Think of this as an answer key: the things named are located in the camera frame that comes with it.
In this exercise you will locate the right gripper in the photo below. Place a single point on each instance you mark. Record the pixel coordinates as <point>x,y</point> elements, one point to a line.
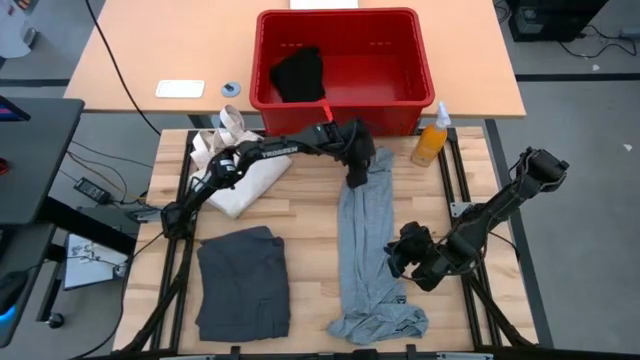
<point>427,267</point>

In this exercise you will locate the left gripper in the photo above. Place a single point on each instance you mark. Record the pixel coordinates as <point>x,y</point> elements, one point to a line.
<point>359,145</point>

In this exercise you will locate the light grey t-shirt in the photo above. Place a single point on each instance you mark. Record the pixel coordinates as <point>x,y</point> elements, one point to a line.
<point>365,240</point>

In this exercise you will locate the dark grey garment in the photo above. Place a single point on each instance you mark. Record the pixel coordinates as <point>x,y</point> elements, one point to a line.
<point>245,285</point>

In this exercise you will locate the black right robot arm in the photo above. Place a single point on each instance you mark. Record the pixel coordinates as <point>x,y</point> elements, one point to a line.
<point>505,200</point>

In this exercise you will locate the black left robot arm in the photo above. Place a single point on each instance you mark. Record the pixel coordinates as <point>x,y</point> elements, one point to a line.
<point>280,149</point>

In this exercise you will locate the red plastic laundry bin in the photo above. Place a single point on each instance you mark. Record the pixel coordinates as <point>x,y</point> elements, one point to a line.
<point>380,40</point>

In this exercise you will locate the red ribbon tag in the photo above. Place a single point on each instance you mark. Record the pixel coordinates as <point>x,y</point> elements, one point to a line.
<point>326,110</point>

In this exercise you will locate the orange spray bottle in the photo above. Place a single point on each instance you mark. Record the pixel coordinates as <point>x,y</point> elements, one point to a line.
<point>429,145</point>

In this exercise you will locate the white folded cloth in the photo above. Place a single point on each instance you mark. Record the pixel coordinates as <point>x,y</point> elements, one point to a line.
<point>250,190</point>

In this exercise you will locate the black garment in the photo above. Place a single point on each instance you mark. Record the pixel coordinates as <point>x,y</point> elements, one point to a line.
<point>300,75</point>

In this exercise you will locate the white flat box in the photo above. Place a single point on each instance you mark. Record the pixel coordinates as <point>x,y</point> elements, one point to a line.
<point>324,4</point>

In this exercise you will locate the white rectangular pad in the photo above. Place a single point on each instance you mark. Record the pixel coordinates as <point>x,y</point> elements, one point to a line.
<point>180,88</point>

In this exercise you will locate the peach laminate desk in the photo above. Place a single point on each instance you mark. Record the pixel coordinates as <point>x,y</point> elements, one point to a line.
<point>175,40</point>

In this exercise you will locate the black computer tower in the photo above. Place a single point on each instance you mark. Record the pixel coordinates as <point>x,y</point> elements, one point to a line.
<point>550,22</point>

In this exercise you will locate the black power adapter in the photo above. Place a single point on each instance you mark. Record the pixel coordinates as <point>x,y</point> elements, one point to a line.
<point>92,190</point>

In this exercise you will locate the white printed paper sheet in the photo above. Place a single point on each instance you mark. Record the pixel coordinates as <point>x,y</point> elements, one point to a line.
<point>100,270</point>

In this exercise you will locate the black side desk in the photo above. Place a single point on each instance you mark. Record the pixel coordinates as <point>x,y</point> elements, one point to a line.
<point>35,160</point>

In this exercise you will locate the black caster wheel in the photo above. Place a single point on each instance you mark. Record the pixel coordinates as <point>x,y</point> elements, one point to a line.
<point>56,320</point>

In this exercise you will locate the dark laptop screen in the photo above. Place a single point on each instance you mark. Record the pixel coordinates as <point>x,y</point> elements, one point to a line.
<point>10,110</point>

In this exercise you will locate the black computer mouse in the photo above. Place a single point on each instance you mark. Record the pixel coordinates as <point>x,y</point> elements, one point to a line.
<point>11,295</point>

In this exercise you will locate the white grey floor appliance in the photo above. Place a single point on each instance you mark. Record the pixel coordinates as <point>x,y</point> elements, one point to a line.
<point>15,30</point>

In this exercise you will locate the black table-level camera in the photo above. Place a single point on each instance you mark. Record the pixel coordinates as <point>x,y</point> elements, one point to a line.
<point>365,354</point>

